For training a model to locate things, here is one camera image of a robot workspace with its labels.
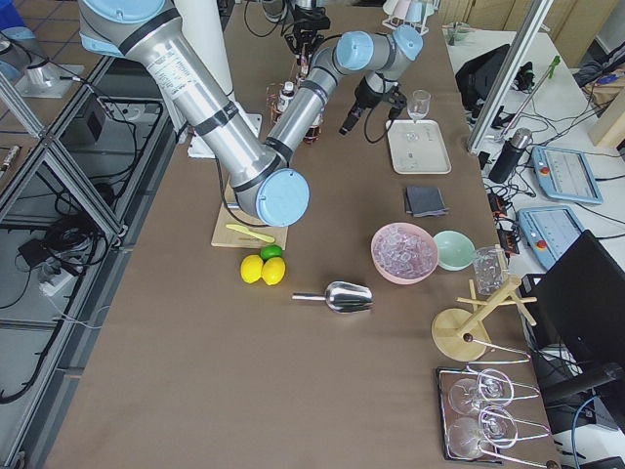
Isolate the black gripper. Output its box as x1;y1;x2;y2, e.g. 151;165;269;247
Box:
339;72;406;135
284;4;330;54

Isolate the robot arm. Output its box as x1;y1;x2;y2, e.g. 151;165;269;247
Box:
79;1;327;227
265;24;423;163

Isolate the tea bottle in basket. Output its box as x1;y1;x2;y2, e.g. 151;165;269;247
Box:
275;81;296;119
303;109;324;145

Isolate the wine glass on tray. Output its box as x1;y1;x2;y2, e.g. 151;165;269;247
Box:
407;90;431;123

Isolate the cream serving tray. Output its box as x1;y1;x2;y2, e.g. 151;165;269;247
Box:
387;119;451;175

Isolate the white cup rack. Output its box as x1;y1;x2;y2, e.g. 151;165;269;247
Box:
382;0;439;35

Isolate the grey folded cloth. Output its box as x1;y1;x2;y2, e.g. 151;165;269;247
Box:
404;186;448;218

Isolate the black water bottle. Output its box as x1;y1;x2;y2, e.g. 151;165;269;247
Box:
488;128;532;184

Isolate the pink bowl with ice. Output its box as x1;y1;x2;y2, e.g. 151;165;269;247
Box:
370;223;438;285

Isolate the yellow plastic knife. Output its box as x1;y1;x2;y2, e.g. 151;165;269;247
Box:
226;224;275;244

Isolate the green bowl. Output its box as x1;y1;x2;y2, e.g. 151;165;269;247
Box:
434;231;475;272

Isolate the green lime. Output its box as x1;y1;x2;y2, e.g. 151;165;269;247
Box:
260;244;283;261

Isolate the yellow lemon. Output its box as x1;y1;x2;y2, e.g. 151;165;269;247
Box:
261;257;286;285
239;254;264;283

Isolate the wooden cutting board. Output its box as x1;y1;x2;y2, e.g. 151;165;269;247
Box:
211;206;288;249

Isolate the metal ice scoop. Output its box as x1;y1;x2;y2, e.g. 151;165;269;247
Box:
291;280;373;314

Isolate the glass beaker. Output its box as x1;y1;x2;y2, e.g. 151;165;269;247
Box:
473;245;509;295

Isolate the blue teach pendant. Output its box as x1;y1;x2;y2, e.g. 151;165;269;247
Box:
517;205;584;270
531;146;604;205

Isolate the wooden cup tree stand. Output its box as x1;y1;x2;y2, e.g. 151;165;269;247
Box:
431;276;537;362

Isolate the black monitor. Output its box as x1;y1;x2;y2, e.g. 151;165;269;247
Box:
529;230;624;367

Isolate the black metal glass tray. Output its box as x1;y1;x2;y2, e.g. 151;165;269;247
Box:
436;367;551;468

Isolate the copper wire bottle basket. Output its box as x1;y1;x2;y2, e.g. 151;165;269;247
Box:
267;69;331;150

